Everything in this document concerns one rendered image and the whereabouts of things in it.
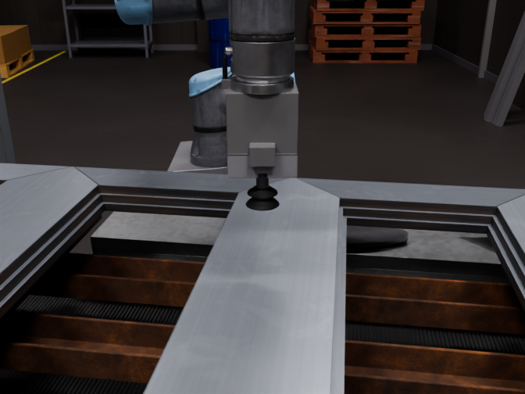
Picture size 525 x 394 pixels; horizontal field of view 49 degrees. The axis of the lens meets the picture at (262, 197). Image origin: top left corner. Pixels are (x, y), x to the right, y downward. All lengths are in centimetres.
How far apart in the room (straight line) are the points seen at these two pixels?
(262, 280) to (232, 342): 13
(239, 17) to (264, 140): 14
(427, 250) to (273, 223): 45
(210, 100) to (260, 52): 80
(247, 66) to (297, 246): 30
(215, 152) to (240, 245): 64
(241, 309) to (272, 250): 15
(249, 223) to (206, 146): 58
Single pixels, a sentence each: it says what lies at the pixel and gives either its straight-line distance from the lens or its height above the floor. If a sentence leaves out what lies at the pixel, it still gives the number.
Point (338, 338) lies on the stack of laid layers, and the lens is 69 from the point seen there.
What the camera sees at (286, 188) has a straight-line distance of 105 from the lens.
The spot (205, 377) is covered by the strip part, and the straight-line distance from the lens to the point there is 61.
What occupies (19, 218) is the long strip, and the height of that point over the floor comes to 86.
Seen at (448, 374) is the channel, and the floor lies 68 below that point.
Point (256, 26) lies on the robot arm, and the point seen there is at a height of 118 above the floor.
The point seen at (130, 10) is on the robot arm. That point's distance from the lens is 76.
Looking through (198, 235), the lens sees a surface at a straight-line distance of 128.
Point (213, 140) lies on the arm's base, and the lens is 146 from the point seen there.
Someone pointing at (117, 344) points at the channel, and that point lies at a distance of 97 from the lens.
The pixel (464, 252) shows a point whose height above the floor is 68.
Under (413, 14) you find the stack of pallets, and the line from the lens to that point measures 765.
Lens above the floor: 125
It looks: 23 degrees down
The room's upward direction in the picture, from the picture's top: straight up
